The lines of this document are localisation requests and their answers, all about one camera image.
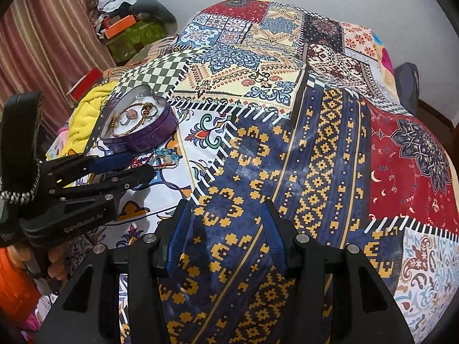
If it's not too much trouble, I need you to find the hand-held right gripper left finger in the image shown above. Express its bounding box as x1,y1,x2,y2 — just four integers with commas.
36,200,192,344

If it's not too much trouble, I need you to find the red box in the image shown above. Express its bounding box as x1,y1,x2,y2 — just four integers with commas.
66,67,103,98

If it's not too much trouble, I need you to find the pink cloth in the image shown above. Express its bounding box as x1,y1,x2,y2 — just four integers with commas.
53,125,73,148

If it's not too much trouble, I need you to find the orange box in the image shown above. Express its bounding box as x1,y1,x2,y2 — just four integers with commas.
101,15,137,39

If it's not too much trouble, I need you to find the patchwork printed blanket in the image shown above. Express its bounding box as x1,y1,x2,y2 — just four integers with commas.
46,0,459,344

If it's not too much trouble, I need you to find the striped red curtain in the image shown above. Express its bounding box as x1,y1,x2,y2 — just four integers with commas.
0,0,120,147

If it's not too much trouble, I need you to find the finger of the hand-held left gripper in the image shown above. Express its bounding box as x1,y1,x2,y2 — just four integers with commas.
57,167,156,205
46,151,135,187

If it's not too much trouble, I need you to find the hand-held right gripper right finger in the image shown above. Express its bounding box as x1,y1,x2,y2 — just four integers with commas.
263,201,420,344

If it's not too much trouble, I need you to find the purple heart-shaped tin box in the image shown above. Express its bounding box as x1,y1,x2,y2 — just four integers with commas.
100,85,179,153

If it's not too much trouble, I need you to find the grey pillow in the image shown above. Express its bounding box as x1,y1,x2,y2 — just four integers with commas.
130,0,177,33

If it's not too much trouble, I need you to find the yellow cloth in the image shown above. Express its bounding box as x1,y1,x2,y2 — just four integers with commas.
66,80,120,155

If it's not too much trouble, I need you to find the gold chain bracelet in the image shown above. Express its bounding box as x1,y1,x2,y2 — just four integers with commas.
109,115,158,139

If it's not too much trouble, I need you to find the grey bag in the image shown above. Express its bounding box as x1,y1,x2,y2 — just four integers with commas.
392,62,420,116

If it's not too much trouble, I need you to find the person's left hand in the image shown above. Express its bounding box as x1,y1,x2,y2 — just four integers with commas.
11,244,69,284

